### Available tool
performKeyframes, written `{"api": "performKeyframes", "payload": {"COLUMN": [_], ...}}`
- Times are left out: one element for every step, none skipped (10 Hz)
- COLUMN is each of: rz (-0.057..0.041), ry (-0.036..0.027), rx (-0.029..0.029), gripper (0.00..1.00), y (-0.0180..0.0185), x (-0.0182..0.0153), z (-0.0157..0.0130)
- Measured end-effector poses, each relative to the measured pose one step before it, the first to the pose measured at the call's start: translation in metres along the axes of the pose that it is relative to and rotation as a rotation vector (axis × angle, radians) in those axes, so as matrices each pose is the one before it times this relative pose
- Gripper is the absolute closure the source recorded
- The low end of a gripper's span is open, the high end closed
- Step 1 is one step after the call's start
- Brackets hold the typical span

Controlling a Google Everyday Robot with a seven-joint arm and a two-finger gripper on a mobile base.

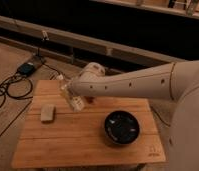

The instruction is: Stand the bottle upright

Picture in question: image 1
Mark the clear plastic bottle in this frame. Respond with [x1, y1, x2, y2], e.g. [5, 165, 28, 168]
[56, 74, 84, 112]

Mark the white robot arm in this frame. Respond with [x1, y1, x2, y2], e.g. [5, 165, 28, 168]
[68, 60, 199, 171]

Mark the small brown object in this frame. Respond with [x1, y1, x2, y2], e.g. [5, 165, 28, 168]
[86, 97, 94, 103]

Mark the black round bowl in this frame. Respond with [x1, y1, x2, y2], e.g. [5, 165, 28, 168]
[104, 110, 140, 145]

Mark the beige sponge block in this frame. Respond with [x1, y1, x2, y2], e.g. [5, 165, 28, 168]
[40, 104, 55, 122]

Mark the wooden slatted table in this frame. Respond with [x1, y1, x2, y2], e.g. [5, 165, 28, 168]
[12, 80, 166, 169]

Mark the black power adapter box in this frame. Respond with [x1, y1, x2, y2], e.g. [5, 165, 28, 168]
[17, 63, 35, 76]

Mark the black floor cable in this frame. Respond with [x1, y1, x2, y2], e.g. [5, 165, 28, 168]
[0, 63, 62, 145]

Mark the long wooden rail beam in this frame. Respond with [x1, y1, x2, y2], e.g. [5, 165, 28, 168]
[0, 16, 183, 67]

